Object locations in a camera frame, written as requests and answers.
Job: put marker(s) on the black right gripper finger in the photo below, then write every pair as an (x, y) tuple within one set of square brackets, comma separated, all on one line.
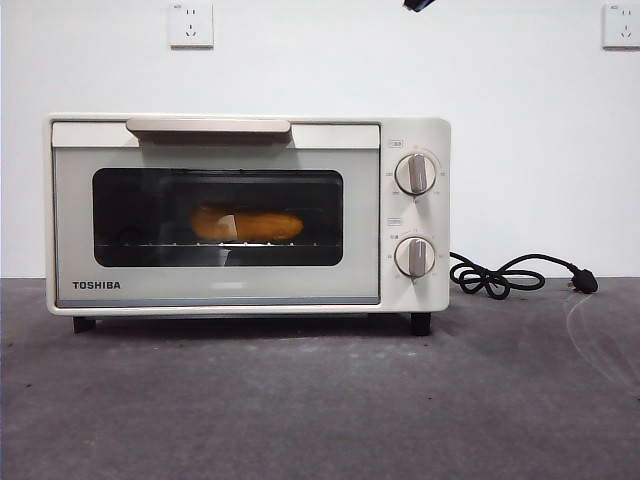
[(417, 4)]

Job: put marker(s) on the yellow corn cob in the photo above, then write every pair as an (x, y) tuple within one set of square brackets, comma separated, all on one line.
[(270, 226)]

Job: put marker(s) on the cream Toshiba toaster oven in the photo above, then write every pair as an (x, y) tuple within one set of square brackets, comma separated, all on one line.
[(415, 135)]

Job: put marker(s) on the cream oven control knob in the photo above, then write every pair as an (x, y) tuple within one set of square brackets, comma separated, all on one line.
[(416, 175), (415, 258)]

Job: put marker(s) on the white wall socket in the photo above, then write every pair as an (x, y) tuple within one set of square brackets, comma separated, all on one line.
[(191, 25), (622, 25)]

